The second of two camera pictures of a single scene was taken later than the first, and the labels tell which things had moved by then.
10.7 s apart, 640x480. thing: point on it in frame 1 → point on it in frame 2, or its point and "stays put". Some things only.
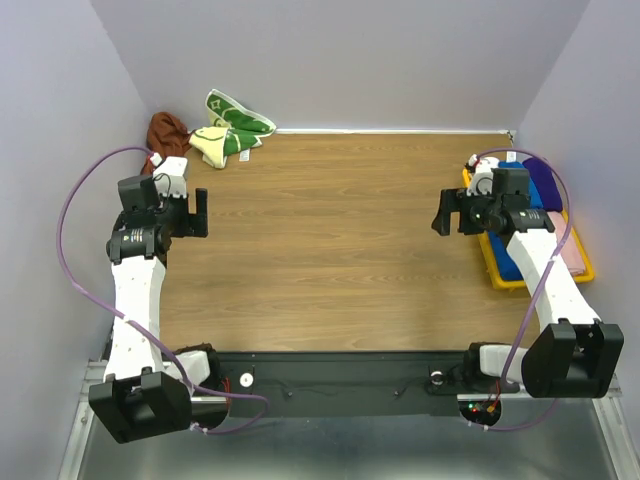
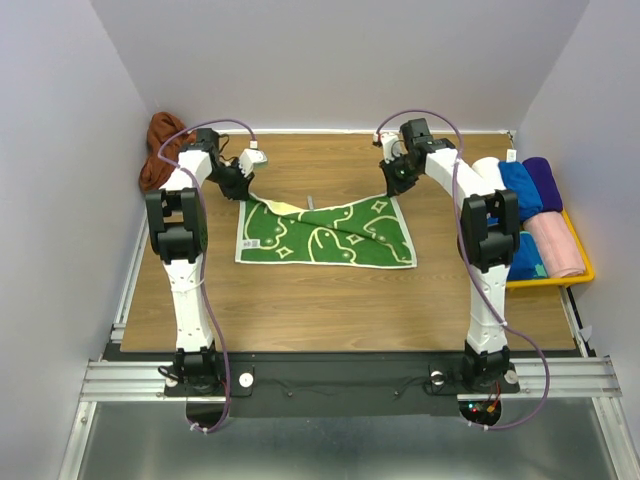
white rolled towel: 486,163 stays put
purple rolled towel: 546,183 stays put
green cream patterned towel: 235,129 → 372,233
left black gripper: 192,224 → 240,190
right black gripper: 457,200 → 395,186
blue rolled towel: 535,198 stays put
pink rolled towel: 570,251 stays put
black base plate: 287,385 stays put
